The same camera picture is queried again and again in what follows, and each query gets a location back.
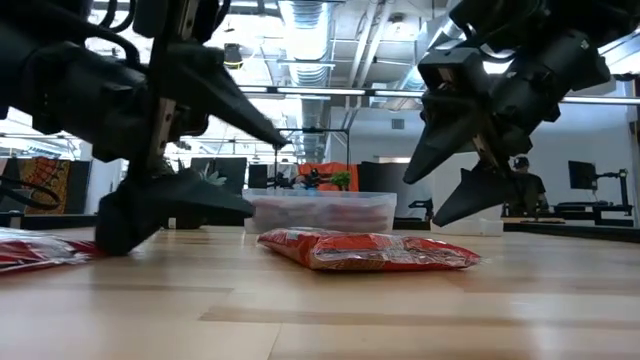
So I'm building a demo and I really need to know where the orange cloth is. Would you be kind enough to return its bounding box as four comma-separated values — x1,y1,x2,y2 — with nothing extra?
297,161,360,193

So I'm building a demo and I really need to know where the black computer monitor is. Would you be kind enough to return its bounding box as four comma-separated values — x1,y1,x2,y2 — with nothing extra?
567,159,599,192

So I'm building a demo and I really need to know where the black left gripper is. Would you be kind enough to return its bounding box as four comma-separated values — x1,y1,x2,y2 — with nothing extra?
30,28,292,257

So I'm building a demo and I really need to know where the translucent plastic bin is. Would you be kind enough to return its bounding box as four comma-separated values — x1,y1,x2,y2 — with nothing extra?
242,188,398,235

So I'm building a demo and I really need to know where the black cable loop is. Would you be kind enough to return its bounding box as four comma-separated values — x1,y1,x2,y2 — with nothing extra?
0,174,62,212

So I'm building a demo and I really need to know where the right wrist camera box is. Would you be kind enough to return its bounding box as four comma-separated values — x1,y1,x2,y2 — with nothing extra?
416,46,494,96

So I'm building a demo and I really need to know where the person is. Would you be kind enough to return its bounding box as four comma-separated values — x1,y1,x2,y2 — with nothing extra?
502,155,550,219

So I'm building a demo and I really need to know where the black frame stand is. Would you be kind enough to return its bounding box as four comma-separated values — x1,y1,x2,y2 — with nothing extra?
272,127,351,190

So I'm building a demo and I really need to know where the silver ventilation duct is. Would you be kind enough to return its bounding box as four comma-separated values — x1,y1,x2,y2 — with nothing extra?
287,0,334,87

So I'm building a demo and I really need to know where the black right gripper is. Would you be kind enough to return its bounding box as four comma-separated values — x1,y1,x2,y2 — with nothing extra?
402,28,612,228

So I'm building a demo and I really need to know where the long ceiling light bar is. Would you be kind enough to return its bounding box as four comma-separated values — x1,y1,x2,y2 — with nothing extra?
237,85,640,106

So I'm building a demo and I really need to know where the green succulent plant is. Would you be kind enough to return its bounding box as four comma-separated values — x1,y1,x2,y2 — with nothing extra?
198,163,227,188

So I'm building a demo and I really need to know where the small green leafy plant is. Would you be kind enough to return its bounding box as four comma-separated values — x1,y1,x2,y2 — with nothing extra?
329,170,352,192

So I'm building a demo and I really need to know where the orange patterned wall art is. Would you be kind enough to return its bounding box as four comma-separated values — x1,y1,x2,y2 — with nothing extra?
17,156,72,216

